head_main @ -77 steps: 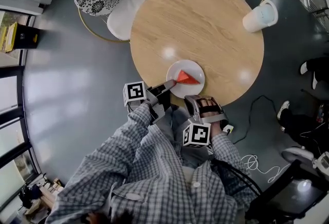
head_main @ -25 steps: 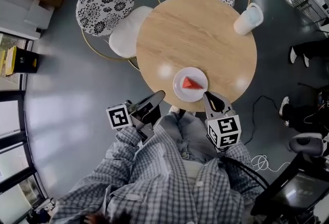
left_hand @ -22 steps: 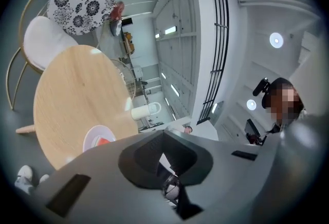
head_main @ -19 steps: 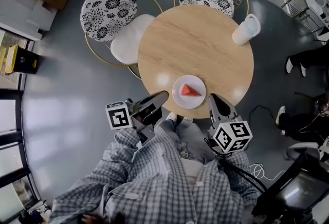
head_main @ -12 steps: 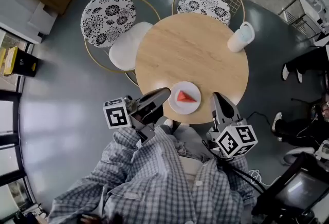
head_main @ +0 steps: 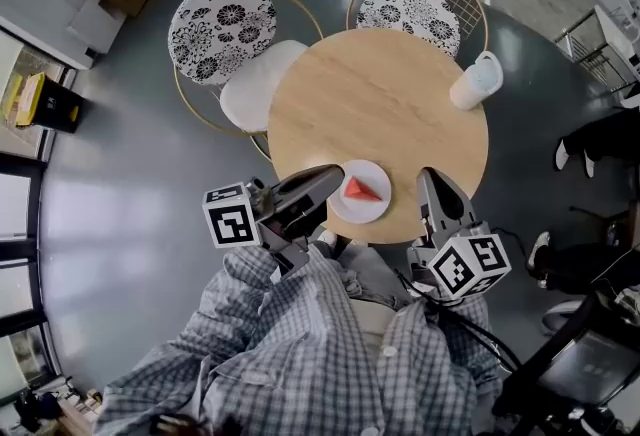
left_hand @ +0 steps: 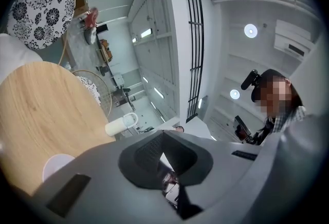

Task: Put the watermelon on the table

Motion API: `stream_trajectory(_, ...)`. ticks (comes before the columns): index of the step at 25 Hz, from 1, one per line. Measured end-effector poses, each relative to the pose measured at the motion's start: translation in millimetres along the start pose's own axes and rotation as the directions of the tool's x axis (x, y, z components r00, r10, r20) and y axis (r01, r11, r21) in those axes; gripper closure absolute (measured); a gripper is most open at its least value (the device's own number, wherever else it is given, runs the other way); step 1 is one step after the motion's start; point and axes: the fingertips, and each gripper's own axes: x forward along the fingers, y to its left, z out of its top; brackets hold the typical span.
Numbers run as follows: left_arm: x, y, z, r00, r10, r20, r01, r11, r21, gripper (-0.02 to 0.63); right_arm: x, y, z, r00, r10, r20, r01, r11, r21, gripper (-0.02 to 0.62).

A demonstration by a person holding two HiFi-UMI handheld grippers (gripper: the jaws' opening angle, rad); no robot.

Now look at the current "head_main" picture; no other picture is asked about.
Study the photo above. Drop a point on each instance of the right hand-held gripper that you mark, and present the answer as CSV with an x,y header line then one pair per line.
x,y
465,264

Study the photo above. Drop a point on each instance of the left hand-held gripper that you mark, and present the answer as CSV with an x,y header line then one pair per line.
x,y
232,224

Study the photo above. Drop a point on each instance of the red watermelon slice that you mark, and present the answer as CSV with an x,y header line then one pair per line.
x,y
357,190

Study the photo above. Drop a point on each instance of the white round plate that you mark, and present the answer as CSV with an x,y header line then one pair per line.
x,y
360,211

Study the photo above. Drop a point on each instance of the person's right forearm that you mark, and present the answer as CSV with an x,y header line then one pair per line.
x,y
450,344

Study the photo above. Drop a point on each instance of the person's left forearm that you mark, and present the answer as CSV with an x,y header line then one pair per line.
x,y
250,294

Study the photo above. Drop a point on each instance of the round wooden table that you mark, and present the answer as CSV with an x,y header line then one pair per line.
x,y
380,104

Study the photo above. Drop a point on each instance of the person's jeans legs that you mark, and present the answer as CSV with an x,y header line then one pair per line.
x,y
370,274

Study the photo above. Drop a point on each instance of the white jug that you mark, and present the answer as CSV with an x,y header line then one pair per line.
x,y
467,91

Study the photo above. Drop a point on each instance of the grey office chair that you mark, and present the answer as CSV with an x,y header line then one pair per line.
x,y
562,316

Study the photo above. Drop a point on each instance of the floral chair with white seat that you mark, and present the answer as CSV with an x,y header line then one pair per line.
x,y
220,24

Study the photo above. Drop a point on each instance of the person's checked shirt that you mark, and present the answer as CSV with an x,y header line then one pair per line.
x,y
300,374

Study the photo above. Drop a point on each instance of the metal rack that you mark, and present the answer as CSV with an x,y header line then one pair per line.
x,y
595,54

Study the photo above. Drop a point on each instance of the black monitor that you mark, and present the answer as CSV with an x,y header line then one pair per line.
x,y
585,369

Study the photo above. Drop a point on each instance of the black bin with yellow lid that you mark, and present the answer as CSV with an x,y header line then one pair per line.
x,y
55,106

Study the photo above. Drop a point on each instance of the cluttered wooden shelf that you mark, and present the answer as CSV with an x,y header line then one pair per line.
x,y
70,411

